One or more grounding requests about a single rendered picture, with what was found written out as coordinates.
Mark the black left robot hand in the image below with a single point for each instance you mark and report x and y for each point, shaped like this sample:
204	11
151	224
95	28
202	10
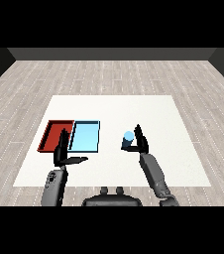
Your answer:
60	152

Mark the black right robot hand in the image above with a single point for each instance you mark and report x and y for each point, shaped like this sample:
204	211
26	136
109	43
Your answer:
141	141

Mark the small blue can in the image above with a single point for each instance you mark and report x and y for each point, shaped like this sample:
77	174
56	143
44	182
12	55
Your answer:
128	139

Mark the red shallow open box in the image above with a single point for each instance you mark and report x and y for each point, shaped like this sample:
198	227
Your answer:
54	136

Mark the light blue shallow open box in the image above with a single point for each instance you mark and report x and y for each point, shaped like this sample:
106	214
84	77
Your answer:
85	136

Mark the dark grey robot body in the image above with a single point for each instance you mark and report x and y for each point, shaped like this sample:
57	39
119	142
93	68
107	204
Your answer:
111	198

